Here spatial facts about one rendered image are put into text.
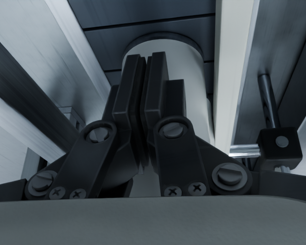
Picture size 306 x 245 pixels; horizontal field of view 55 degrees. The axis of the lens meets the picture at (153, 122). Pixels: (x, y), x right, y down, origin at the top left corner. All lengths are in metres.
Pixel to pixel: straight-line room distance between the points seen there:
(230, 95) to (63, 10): 0.10
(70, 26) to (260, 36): 0.15
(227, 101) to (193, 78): 0.02
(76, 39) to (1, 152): 0.36
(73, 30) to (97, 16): 0.02
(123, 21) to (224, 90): 0.07
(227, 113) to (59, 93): 0.20
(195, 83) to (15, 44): 0.17
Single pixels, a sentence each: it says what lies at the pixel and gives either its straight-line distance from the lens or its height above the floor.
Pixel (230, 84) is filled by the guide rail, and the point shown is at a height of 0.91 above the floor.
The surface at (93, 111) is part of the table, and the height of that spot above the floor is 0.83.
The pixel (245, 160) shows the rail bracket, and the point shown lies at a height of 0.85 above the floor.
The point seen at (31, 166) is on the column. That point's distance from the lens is 0.34.
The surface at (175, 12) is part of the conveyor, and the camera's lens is 0.17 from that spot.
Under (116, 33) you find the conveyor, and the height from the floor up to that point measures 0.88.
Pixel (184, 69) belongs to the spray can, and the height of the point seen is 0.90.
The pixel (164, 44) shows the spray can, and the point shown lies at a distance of 0.17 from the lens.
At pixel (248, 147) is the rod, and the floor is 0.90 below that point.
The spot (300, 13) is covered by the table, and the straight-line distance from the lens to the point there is 0.26.
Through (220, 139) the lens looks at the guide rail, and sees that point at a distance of 0.22.
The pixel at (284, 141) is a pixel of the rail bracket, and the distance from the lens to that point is 0.26.
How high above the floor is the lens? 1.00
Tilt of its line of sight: 28 degrees down
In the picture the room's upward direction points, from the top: 179 degrees counter-clockwise
